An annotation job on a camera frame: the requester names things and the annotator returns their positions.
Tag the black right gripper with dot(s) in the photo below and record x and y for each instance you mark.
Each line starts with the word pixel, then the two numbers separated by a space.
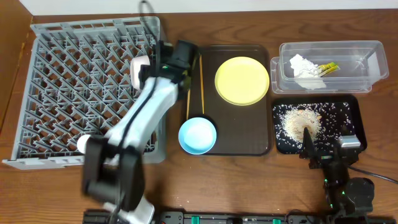
pixel 321 158

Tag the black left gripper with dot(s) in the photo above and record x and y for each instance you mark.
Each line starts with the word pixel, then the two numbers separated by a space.
pixel 189 82

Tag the wooden chopstick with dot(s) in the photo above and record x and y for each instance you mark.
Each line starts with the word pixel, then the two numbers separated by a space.
pixel 188 104
pixel 201 86

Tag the white cup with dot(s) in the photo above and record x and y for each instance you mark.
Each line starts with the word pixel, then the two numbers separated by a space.
pixel 135 68
pixel 81 143

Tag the yellow plate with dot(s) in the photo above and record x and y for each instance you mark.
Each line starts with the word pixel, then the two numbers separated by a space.
pixel 242 81

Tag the light blue bowl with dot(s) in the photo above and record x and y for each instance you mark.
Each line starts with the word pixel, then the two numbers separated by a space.
pixel 197 136

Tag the white napkin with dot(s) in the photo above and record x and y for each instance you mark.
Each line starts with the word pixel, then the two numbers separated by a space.
pixel 305 73

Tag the green foil wrapper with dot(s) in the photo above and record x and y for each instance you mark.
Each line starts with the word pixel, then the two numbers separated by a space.
pixel 327 68

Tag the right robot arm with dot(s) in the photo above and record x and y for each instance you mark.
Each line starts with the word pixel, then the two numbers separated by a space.
pixel 350 199

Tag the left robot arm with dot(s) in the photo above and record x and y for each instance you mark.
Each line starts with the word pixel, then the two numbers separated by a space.
pixel 113 167

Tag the black food waste tray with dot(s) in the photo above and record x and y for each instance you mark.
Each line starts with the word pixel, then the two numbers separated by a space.
pixel 350 99

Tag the grey dishwasher rack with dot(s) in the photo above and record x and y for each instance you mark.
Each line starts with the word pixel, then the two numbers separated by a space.
pixel 78 83

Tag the pile of rice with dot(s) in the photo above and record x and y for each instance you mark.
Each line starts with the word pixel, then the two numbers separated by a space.
pixel 301 123

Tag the dark brown serving tray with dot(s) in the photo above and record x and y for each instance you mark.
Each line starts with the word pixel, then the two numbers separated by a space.
pixel 241 130

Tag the clear plastic bin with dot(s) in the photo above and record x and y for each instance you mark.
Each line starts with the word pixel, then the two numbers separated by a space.
pixel 361 62

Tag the white cup in rack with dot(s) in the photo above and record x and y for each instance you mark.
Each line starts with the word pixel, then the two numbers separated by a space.
pixel 81 143

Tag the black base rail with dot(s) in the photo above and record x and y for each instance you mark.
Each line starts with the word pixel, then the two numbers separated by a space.
pixel 217 218

